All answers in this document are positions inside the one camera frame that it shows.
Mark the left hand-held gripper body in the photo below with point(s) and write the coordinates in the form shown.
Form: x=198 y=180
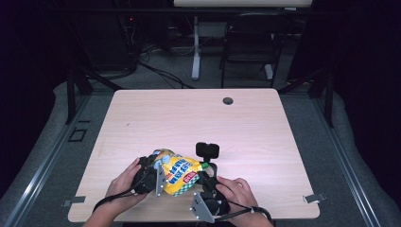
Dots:
x=146 y=179

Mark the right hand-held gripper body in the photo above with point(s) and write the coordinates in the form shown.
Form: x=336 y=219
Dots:
x=211 y=205

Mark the yellow spouted seasoning pouch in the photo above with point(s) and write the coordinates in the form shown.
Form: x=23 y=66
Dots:
x=181 y=173

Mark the glass seasoning jar black lid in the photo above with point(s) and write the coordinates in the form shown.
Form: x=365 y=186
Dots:
x=207 y=150

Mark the person's left hand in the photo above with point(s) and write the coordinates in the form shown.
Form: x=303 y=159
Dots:
x=121 y=192

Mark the person's right hand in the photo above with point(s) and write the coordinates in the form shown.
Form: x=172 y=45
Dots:
x=239 y=197

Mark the grey tape piece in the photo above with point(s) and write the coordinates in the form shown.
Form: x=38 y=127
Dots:
x=313 y=198
x=74 y=200

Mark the black metal stand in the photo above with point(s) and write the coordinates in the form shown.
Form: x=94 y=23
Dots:
x=72 y=94
x=329 y=94

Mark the white desk leg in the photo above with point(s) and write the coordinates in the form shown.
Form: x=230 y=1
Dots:
x=196 y=50

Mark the black equipment with red light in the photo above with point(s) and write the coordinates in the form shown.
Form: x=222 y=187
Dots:
x=129 y=38

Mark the black folding chair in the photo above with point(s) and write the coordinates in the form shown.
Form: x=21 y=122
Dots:
x=255 y=38

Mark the aluminium floor rail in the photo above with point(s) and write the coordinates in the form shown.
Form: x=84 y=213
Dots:
x=346 y=164
x=41 y=164

